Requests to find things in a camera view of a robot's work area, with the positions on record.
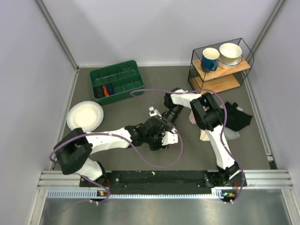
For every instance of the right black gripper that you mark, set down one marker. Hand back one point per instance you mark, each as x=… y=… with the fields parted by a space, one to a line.
x=166 y=120

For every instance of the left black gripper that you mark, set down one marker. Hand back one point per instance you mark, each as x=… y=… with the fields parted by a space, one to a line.
x=159 y=146

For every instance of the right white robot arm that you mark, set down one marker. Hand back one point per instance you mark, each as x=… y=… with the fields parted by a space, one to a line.
x=211 y=119

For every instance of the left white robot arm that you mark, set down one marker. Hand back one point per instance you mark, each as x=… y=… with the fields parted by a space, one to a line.
x=73 y=151

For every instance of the pink beige garment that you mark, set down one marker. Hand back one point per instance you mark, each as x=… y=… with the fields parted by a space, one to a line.
x=203 y=135

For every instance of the orange item in tray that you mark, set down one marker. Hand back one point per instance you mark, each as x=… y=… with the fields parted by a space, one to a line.
x=106 y=93

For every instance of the grey garment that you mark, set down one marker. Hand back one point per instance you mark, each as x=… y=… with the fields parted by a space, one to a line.
x=230 y=134

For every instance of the green compartment tray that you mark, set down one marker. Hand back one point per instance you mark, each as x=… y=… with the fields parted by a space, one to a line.
x=125 y=78

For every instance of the blue item in tray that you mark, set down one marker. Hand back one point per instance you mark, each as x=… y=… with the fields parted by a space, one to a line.
x=110 y=89

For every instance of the black garment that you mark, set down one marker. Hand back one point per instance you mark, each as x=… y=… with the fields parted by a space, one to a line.
x=236 y=119

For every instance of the blue mug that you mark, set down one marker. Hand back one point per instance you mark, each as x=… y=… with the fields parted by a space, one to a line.
x=209 y=59

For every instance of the white paper plate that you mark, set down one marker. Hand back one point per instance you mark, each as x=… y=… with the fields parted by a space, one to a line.
x=87 y=115

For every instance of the black item in tray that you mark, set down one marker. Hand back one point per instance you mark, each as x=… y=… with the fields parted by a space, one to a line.
x=99 y=92

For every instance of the white plate under bowl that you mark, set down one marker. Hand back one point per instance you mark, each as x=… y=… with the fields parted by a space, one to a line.
x=230 y=65

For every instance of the cream bowl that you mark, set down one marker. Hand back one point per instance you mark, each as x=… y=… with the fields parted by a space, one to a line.
x=230 y=53

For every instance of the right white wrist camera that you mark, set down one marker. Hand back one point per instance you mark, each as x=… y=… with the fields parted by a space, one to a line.
x=154 y=112

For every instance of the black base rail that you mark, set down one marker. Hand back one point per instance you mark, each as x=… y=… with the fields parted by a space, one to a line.
x=166 y=182

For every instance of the black wire wooden shelf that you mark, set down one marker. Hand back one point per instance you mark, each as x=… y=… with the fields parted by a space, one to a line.
x=221 y=79

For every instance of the aluminium frame rail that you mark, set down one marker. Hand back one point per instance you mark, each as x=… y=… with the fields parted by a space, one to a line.
x=75 y=186

